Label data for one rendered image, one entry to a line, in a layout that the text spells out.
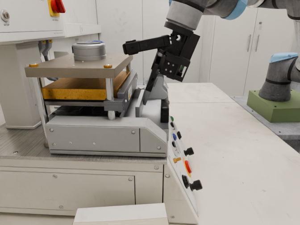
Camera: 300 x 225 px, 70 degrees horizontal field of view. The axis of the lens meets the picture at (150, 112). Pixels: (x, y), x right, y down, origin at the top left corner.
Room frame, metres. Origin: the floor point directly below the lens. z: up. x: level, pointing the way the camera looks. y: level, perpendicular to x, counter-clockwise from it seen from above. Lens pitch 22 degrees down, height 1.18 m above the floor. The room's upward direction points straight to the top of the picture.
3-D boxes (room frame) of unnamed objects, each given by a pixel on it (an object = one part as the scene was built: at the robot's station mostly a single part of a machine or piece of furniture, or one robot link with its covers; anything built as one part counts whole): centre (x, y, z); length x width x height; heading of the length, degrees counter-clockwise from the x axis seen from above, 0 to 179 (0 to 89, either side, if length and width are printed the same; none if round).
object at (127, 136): (0.41, 0.09, 0.97); 0.25 x 0.05 x 0.07; 87
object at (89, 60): (0.57, 0.18, 1.08); 0.31 x 0.24 x 0.13; 177
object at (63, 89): (0.56, 0.15, 1.07); 0.22 x 0.17 x 0.10; 177
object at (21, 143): (0.55, 0.18, 0.93); 0.46 x 0.35 x 0.01; 87
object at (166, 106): (0.54, -0.04, 0.99); 0.15 x 0.02 x 0.04; 177
